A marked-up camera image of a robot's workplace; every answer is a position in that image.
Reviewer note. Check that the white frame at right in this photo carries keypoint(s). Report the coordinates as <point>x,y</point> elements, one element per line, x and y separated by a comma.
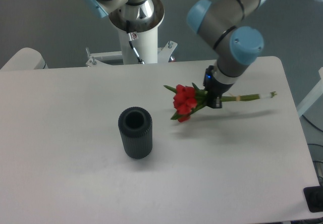
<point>314,94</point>

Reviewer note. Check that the black device at table edge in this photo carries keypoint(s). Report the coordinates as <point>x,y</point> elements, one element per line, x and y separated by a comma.
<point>313,196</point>

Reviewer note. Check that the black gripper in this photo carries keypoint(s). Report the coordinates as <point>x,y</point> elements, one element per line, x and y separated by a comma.
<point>216,84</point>

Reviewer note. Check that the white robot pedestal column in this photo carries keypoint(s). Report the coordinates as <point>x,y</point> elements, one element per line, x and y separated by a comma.
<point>137,26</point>

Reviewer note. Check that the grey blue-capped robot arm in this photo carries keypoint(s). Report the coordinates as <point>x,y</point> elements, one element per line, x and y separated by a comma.
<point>217,24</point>

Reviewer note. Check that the black ribbed vase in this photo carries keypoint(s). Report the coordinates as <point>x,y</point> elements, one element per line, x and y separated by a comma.
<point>135,126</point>

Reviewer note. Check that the red tulip bouquet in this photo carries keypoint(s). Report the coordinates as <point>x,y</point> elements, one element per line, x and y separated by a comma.
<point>190,99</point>

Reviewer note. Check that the white rounded chair left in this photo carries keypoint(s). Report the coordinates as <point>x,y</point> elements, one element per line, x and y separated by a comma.
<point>25,59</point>

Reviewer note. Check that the white pedestal base frame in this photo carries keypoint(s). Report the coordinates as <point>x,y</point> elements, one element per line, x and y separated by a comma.
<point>164,55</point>

